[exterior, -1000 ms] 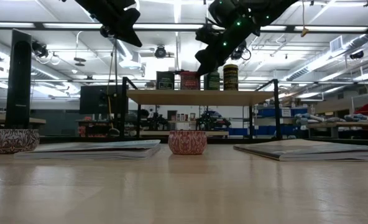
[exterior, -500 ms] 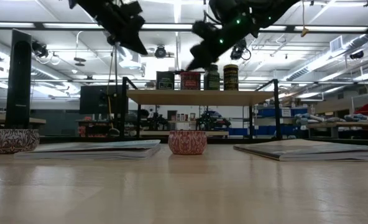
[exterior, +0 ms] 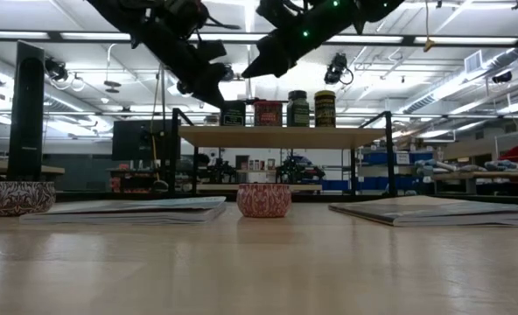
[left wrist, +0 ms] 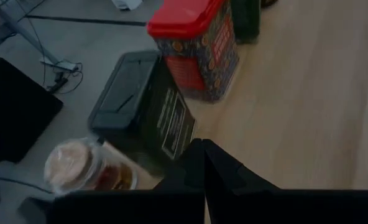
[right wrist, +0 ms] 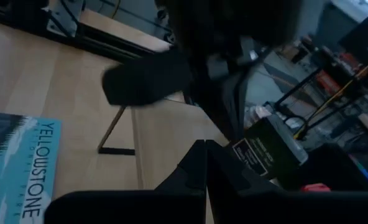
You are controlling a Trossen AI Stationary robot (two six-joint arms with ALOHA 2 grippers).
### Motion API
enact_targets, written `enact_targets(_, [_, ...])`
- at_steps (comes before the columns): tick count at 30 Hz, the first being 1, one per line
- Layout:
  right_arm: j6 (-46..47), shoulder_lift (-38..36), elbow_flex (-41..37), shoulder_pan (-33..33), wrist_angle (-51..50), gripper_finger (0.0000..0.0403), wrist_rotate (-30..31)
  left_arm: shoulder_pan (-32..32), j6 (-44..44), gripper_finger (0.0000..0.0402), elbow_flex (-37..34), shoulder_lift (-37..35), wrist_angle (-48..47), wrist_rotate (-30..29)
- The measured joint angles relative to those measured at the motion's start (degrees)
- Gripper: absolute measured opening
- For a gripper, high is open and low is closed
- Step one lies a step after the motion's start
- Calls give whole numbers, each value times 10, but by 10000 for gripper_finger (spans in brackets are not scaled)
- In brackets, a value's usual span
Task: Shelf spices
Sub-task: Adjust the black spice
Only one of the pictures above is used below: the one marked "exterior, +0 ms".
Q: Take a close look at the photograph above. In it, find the black upright frame post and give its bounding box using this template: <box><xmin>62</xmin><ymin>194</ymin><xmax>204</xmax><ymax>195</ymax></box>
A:
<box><xmin>7</xmin><ymin>40</ymin><xmax>46</xmax><ymax>183</ymax></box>

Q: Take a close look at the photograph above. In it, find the Acadia picture book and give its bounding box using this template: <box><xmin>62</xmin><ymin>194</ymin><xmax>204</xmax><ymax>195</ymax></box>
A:
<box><xmin>327</xmin><ymin>194</ymin><xmax>518</xmax><ymax>228</ymax></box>

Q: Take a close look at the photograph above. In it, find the red-lidded smoked paprika tin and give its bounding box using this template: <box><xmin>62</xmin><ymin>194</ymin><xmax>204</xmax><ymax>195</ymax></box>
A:
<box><xmin>253</xmin><ymin>100</ymin><xmax>284</xmax><ymax>128</ymax></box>

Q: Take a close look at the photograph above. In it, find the wooden shelf with black frame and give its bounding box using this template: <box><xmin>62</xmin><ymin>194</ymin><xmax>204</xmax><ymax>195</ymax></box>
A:
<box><xmin>170</xmin><ymin>98</ymin><xmax>396</xmax><ymax>198</ymax></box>

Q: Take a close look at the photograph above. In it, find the black monitor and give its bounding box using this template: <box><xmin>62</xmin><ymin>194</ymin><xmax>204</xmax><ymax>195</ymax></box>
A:
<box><xmin>112</xmin><ymin>120</ymin><xmax>181</xmax><ymax>161</ymax></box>

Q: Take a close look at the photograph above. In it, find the red patterned bowl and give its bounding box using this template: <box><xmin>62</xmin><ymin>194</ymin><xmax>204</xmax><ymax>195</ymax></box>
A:
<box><xmin>0</xmin><ymin>181</ymin><xmax>57</xmax><ymax>218</ymax></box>
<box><xmin>235</xmin><ymin>183</ymin><xmax>293</xmax><ymax>219</ymax></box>

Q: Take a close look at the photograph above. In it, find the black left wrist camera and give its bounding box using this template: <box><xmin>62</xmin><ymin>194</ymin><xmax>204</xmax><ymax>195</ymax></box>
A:
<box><xmin>195</xmin><ymin>38</ymin><xmax>228</xmax><ymax>62</ymax></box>

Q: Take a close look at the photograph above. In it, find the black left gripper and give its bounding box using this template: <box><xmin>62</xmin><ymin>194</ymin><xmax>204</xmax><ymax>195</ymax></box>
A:
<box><xmin>147</xmin><ymin>24</ymin><xmax>229</xmax><ymax>110</ymax></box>

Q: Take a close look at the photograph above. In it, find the black table frame rail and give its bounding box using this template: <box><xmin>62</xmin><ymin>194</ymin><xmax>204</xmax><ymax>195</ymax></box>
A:
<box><xmin>55</xmin><ymin>190</ymin><xmax>518</xmax><ymax>205</ymax></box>

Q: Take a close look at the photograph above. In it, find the pale blue paperback book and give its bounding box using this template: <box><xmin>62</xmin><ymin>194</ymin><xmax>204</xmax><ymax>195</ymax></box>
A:
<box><xmin>19</xmin><ymin>195</ymin><xmax>228</xmax><ymax>227</ymax></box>

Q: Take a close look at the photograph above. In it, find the black camera on post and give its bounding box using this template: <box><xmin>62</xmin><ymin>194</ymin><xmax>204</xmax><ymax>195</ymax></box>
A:
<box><xmin>44</xmin><ymin>58</ymin><xmax>70</xmax><ymax>83</ymax></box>

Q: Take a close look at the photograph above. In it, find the wooden background workbench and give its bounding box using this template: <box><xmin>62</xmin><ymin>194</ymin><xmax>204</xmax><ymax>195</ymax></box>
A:
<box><xmin>432</xmin><ymin>170</ymin><xmax>518</xmax><ymax>196</ymax></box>

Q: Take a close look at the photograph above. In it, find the green black pepper tin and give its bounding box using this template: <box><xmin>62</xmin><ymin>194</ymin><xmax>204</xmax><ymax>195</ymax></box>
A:
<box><xmin>220</xmin><ymin>100</ymin><xmax>247</xmax><ymax>128</ymax></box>

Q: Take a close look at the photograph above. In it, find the red patterned bowl centre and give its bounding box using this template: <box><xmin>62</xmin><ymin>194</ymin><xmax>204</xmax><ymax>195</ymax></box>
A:
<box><xmin>235</xmin><ymin>183</ymin><xmax>293</xmax><ymax>219</ymax></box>

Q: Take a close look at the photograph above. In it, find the yellow hanging cord tag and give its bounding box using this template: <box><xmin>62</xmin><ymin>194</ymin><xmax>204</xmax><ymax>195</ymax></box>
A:
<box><xmin>423</xmin><ymin>0</ymin><xmax>436</xmax><ymax>53</ymax></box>

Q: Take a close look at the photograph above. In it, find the black overhead camera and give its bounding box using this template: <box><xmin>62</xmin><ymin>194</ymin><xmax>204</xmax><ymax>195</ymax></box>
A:
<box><xmin>323</xmin><ymin>52</ymin><xmax>355</xmax><ymax>87</ymax></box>

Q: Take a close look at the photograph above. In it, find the green-lidded glass herb jar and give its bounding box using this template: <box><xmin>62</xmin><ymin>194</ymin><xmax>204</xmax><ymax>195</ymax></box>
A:
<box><xmin>286</xmin><ymin>90</ymin><xmax>311</xmax><ymax>129</ymax></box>

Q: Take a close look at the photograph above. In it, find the white ceiling air vent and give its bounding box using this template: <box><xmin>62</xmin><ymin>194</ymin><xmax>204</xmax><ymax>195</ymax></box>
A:
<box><xmin>464</xmin><ymin>50</ymin><xmax>484</xmax><ymax>75</ymax></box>

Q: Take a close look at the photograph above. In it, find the yellow-lidded crunchy onion jar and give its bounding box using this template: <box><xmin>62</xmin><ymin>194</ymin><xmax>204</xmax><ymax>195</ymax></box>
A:
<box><xmin>314</xmin><ymin>90</ymin><xmax>337</xmax><ymax>129</ymax></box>

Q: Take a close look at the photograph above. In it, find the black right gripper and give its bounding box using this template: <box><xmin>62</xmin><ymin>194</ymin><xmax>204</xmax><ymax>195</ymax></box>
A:
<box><xmin>241</xmin><ymin>0</ymin><xmax>361</xmax><ymax>80</ymax></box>

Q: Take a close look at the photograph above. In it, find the red patterned bowl left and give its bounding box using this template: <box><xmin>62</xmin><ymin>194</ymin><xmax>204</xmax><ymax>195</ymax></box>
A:
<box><xmin>0</xmin><ymin>181</ymin><xmax>57</xmax><ymax>218</ymax></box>

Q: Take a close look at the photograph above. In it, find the blue storage bin rack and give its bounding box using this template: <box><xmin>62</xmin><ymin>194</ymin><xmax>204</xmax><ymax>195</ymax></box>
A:
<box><xmin>358</xmin><ymin>150</ymin><xmax>435</xmax><ymax>192</ymax></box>

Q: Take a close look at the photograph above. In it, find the wooden background table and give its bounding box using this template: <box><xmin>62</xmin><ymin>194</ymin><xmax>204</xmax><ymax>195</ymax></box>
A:
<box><xmin>0</xmin><ymin>157</ymin><xmax>67</xmax><ymax>180</ymax></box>

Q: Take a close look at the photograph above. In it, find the black overhead frame bar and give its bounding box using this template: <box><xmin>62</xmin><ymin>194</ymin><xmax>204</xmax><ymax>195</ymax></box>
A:
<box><xmin>0</xmin><ymin>29</ymin><xmax>518</xmax><ymax>48</ymax></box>

